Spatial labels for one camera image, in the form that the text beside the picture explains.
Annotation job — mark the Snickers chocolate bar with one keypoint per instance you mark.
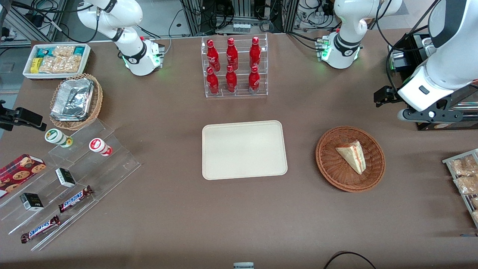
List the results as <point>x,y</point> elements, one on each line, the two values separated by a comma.
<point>40,229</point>
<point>74,199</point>

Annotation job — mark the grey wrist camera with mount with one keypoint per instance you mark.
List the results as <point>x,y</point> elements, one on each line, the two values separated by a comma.
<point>429,115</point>

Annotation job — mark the green lid cup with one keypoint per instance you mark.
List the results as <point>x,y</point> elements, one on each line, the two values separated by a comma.
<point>56,136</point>

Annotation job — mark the light wicker basket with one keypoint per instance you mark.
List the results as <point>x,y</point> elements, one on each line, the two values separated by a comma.
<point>98,101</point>

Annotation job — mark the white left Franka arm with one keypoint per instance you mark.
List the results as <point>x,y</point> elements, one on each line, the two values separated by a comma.
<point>349,22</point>

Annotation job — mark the small grey device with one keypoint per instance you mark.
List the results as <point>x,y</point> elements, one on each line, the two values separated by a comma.
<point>243,265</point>

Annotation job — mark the white power strip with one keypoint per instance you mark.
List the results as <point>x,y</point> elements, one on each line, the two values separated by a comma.
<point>241,27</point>

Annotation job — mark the red cola bottle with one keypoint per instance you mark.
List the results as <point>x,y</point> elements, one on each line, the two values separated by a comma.
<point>232,55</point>
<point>212,83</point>
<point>254,80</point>
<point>231,81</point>
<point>212,56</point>
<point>255,54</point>

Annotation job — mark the small black box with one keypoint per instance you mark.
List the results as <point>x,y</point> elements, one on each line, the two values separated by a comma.
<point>65,177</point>
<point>31,201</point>

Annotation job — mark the clear acrylic bottle rack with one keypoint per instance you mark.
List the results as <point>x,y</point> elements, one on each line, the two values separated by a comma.
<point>241,91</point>

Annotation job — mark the red lid cup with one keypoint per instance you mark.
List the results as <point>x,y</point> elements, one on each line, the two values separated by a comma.
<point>98,145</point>

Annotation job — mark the red cookie box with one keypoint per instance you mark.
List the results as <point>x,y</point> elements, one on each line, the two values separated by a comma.
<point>18,173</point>

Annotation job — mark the beige plastic tray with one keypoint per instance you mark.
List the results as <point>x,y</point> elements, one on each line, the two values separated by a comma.
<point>242,149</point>

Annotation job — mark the clear cracker pack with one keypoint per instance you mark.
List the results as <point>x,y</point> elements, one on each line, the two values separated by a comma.
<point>61,64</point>
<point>63,50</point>

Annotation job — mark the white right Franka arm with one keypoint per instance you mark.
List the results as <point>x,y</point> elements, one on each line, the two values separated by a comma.
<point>115,18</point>

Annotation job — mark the silver foil container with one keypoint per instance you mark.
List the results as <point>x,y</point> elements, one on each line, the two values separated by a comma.
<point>73,99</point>

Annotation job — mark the white rectangular snack bin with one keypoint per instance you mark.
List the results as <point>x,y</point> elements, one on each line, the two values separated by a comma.
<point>86,61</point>

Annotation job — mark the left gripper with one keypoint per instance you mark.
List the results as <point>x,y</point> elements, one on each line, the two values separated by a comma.
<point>388,95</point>

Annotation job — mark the clear fried snack pack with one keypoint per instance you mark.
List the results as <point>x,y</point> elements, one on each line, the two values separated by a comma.
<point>465,166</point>
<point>466,185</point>
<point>475,216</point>
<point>475,202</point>

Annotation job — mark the round brown wicker basket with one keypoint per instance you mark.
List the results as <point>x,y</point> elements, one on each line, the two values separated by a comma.
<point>336,168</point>

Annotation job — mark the teal snack pack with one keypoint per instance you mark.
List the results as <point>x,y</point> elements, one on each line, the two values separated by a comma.
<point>44,52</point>
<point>79,50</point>

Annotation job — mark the clear acrylic stepped display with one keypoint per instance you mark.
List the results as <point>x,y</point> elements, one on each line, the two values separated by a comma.
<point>112,168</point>

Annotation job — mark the yellow snack pack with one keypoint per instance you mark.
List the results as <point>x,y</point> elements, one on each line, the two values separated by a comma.
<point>35,65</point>

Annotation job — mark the black hot food machine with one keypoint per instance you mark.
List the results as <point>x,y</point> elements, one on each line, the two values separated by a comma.
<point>416,41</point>

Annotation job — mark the triangular sandwich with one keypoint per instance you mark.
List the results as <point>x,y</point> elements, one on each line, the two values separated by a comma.
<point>353,155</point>

